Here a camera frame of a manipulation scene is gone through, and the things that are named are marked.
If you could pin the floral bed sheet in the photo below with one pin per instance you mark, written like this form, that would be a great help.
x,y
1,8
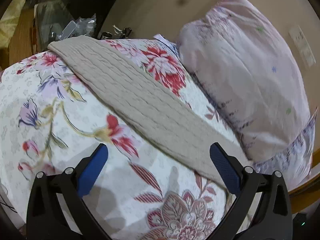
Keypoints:
x,y
50,121

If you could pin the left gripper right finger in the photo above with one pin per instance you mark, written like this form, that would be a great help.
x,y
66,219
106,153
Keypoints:
x,y
273,217

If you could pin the beige cable-knit sweater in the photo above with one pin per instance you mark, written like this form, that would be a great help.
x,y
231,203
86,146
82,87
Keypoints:
x,y
153,110

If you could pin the cluttered bedside items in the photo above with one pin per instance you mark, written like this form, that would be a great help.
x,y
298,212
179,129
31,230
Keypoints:
x,y
54,22

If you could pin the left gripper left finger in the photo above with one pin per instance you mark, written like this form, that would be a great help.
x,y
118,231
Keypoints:
x,y
45,219

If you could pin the pink floral left pillow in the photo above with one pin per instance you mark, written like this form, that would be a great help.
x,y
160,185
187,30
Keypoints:
x,y
248,70

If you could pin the wooden bed frame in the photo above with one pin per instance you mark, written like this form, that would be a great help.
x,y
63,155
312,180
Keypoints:
x,y
307,192

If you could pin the white wall switch plate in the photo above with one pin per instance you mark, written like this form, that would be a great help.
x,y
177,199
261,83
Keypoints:
x,y
303,46

